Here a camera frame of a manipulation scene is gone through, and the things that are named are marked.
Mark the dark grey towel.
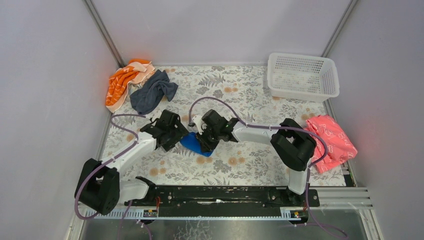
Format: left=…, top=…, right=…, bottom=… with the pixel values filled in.
left=130, top=70, right=179, bottom=115

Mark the white plastic basket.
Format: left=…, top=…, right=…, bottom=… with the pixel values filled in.
left=266, top=52, right=340, bottom=103

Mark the blue towel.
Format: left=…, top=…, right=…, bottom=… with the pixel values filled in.
left=179, top=132, right=213, bottom=157

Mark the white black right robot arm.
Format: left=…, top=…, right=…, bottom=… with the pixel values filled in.
left=191, top=110, right=317, bottom=195

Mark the orange white towel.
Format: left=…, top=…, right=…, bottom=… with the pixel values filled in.
left=105, top=58, right=156, bottom=113

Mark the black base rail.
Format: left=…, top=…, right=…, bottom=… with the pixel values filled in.
left=132, top=185, right=320, bottom=219

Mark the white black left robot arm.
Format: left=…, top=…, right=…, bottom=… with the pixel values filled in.
left=74, top=110, right=189, bottom=219

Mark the pink patterned towel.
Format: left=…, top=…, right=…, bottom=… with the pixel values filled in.
left=305, top=115, right=358, bottom=174

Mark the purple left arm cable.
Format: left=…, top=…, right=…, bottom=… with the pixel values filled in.
left=74, top=113, right=155, bottom=240

